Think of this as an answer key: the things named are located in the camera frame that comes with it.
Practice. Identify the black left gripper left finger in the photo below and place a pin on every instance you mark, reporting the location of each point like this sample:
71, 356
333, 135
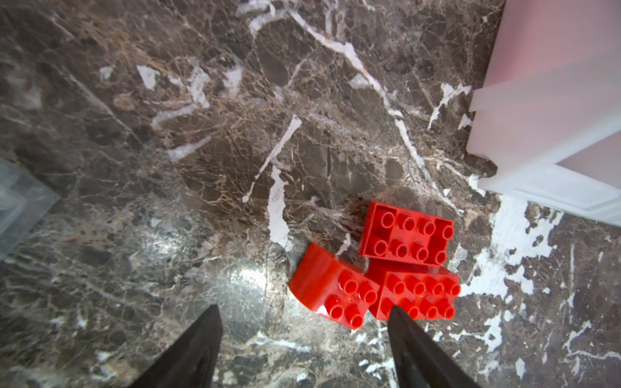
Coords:
192, 359

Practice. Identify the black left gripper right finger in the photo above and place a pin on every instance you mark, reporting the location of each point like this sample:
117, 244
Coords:
419, 361

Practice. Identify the white three-compartment plastic bin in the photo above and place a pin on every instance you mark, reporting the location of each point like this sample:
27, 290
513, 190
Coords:
548, 114

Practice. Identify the red lego brick pile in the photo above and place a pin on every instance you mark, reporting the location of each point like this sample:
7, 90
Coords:
407, 252

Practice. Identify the clear pack of markers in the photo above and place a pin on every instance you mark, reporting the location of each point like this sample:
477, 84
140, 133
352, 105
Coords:
24, 201

